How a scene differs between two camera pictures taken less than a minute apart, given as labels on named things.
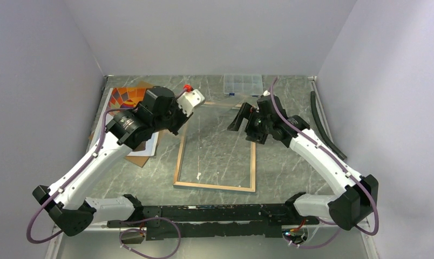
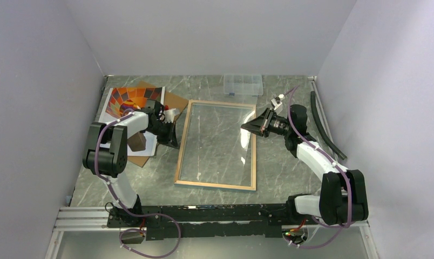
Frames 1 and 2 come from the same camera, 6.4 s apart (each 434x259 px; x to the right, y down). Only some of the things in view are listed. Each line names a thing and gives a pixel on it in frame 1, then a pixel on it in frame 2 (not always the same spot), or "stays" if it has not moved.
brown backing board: [142, 84] to [138, 160]
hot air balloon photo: [125, 99] stays
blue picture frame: [177, 172] stays
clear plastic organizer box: [243, 84] stays
